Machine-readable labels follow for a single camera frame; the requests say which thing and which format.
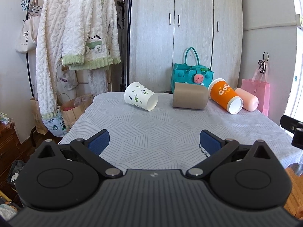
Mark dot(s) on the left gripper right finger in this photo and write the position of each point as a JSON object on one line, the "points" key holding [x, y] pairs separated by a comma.
{"points": [[219, 152]]}

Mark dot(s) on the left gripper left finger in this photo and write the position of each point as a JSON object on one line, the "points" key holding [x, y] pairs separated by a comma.
{"points": [[90, 149]]}

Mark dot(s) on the pink tumbler cup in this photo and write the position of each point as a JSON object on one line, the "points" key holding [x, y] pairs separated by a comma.
{"points": [[250, 101]]}

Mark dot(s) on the orange coco paper cup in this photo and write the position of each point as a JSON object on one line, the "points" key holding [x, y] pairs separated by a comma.
{"points": [[225, 96]]}

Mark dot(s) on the tan plastic cup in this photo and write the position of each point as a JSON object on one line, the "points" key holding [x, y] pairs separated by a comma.
{"points": [[190, 96]]}

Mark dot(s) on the white green-print paper cup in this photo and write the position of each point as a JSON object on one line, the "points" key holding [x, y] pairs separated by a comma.
{"points": [[140, 96]]}

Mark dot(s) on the brown paper bag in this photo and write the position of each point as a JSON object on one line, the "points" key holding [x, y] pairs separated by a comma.
{"points": [[72, 110]]}

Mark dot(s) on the patterned grey tablecloth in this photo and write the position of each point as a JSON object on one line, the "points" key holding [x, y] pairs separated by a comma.
{"points": [[169, 138]]}

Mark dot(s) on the pink paper gift bag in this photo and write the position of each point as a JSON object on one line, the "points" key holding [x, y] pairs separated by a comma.
{"points": [[259, 86]]}

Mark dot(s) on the teal felt handbag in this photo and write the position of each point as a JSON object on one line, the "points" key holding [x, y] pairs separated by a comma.
{"points": [[197, 74]]}

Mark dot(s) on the white green-trim fluffy jacket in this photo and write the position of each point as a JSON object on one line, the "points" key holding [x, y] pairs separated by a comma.
{"points": [[90, 39]]}

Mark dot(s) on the white fluffy robe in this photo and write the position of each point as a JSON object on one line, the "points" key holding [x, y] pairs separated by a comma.
{"points": [[49, 58]]}

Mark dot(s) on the white canvas tote bag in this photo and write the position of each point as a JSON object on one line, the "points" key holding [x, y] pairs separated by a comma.
{"points": [[27, 40]]}

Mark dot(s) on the grey wardrobe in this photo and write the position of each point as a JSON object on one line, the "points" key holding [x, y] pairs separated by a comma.
{"points": [[162, 30]]}

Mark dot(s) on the black light stand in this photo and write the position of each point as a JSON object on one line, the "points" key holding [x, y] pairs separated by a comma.
{"points": [[121, 26]]}

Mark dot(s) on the blue wire hangers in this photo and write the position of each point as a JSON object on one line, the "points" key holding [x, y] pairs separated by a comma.
{"points": [[32, 7]]}

